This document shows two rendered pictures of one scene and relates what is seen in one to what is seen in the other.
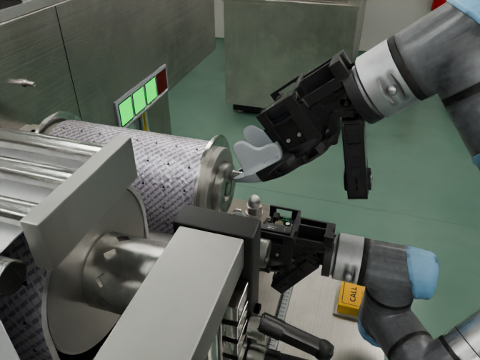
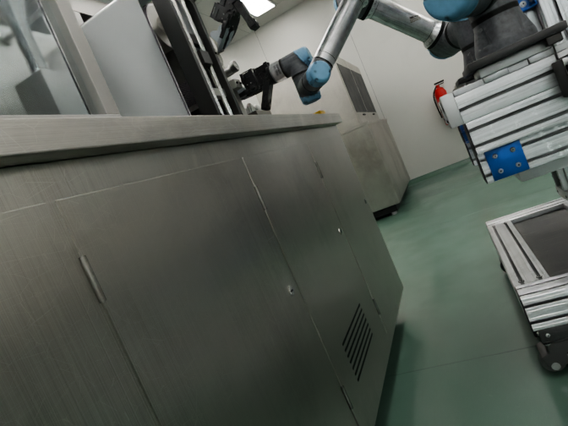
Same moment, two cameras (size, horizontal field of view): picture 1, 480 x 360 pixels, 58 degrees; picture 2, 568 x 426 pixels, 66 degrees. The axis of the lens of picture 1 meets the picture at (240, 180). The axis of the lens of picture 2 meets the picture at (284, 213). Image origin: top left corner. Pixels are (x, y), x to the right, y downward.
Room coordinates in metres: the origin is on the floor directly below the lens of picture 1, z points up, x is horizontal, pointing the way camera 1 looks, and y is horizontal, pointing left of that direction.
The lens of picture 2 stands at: (-1.17, -0.14, 0.74)
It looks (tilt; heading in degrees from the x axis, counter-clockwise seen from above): 4 degrees down; 5
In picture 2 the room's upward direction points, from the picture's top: 23 degrees counter-clockwise
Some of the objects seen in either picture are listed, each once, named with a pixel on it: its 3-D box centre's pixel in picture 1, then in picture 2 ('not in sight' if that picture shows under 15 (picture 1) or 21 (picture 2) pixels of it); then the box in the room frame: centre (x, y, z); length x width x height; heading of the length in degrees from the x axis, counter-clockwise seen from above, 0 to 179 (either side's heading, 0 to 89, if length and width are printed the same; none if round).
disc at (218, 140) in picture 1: (213, 186); not in sight; (0.49, 0.04, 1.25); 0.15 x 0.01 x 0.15; 163
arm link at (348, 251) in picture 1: (345, 258); (277, 71); (0.49, -0.17, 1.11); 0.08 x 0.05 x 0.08; 163
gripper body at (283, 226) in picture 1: (296, 243); (259, 79); (0.52, -0.09, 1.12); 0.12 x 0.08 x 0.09; 73
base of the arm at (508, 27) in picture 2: not in sight; (500, 30); (0.04, -0.73, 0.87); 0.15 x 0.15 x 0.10
